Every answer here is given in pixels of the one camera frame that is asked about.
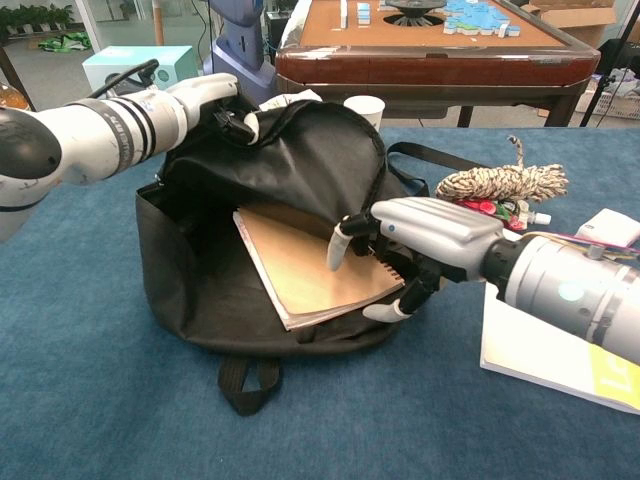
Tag blue grey machine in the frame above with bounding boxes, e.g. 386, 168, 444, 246
202, 0, 279, 94

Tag white yellow Lexicon book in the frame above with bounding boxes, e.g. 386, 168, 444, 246
479, 229, 640, 416

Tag white plastic basket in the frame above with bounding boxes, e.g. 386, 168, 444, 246
574, 74, 640, 119

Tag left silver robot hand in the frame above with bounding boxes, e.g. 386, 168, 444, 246
164, 72, 261, 146

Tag blue table mat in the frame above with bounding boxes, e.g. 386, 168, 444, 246
0, 125, 640, 480

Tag white paper cup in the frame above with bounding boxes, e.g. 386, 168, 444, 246
343, 95, 386, 132

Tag coiled patterned rope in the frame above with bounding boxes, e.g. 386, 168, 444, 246
435, 134, 570, 204

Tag teal speaker box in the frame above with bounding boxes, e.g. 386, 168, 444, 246
82, 45, 199, 94

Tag green potted plants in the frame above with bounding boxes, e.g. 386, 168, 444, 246
0, 3, 76, 36

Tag cardboard box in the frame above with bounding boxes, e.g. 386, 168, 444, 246
522, 0, 621, 49

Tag floral snack packet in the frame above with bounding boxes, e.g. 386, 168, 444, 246
259, 89, 321, 111

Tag brown mahjong table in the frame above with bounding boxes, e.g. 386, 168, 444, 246
274, 0, 601, 129

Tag pink juice pouch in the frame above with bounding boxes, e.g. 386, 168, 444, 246
457, 197, 553, 232

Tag small white box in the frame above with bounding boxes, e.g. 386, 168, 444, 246
574, 207, 640, 247

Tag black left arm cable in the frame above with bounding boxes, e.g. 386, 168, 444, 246
87, 58, 160, 99

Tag black tripod stand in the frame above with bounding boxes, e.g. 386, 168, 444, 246
579, 0, 640, 127

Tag black fabric backpack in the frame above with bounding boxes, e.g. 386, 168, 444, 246
134, 98, 489, 417

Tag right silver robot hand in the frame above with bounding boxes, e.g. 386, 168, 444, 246
325, 196, 506, 323

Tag blue mahjong tile heap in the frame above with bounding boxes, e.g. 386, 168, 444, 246
442, 0, 524, 39

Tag green cloth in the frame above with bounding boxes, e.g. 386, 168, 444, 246
38, 32, 94, 53

